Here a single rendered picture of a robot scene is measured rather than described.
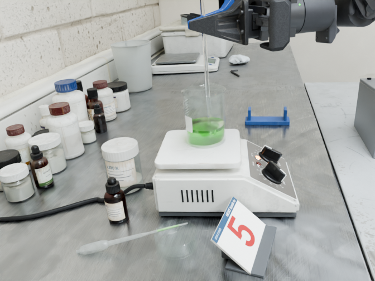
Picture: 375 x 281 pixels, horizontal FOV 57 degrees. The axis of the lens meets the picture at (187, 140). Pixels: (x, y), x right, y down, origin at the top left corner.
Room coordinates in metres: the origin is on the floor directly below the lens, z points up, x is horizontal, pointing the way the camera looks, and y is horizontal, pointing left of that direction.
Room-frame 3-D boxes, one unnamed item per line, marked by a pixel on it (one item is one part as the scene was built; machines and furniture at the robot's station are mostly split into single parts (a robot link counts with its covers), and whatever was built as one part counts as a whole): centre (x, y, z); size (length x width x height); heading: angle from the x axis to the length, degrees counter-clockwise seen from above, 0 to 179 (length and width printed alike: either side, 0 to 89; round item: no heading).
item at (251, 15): (0.51, -0.09, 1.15); 0.09 x 0.02 x 0.04; 13
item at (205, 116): (0.48, -0.03, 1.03); 0.07 x 0.06 x 0.08; 164
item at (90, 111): (0.81, 0.22, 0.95); 0.04 x 0.04 x 0.10
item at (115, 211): (0.42, 0.11, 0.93); 0.03 x 0.03 x 0.07
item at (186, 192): (0.46, -0.04, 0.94); 0.22 x 0.13 x 0.08; 82
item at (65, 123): (0.66, 0.25, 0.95); 0.06 x 0.06 x 0.11
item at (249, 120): (0.74, -0.19, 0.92); 0.10 x 0.03 x 0.04; 76
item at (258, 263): (0.34, -0.06, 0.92); 0.09 x 0.06 x 0.04; 156
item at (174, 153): (0.47, -0.02, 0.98); 0.12 x 0.12 x 0.01; 82
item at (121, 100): (0.94, 0.19, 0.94); 0.07 x 0.07 x 0.07
